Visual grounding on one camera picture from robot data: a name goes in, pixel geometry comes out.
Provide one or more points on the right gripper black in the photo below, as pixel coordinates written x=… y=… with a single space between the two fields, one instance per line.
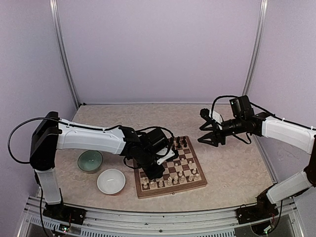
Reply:
x=214 y=135

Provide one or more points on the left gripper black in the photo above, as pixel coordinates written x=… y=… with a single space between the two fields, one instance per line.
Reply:
x=154 y=174

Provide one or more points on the wooden chess board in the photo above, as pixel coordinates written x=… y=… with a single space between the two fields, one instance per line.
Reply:
x=172 y=168

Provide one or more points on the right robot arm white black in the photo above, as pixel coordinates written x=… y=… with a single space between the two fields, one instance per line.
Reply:
x=295 y=136

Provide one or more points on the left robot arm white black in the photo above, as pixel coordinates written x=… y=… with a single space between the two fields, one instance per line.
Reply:
x=54 y=133

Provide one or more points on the white chess piece top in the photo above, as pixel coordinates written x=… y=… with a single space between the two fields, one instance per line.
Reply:
x=144 y=183

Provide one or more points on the black chess pieces row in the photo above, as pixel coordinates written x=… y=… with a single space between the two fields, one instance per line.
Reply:
x=180 y=143

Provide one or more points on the white ceramic bowl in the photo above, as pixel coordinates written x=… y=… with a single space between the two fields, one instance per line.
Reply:
x=111 y=181

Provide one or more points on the green glass bowl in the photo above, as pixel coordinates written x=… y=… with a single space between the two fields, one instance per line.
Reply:
x=90 y=161

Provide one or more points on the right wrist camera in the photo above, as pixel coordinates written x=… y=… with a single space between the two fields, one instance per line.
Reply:
x=211 y=116

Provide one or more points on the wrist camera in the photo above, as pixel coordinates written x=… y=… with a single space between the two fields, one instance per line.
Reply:
x=165 y=154
x=211 y=116

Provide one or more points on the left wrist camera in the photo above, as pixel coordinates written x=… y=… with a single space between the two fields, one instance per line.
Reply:
x=165 y=154

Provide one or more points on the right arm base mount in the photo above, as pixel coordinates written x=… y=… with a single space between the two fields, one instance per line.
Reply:
x=248 y=214

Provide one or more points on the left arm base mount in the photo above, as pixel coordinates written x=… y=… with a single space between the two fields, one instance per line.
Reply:
x=71 y=215

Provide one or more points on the front aluminium rail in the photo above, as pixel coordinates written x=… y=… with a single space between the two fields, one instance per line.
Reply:
x=113 y=223

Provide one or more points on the right aluminium frame post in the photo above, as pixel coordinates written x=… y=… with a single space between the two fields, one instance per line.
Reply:
x=256 y=47

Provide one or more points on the aluminium frame post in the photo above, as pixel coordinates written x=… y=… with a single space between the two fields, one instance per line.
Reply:
x=62 y=50
x=256 y=47

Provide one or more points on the left aluminium frame post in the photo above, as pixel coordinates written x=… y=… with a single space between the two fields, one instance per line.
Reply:
x=62 y=50

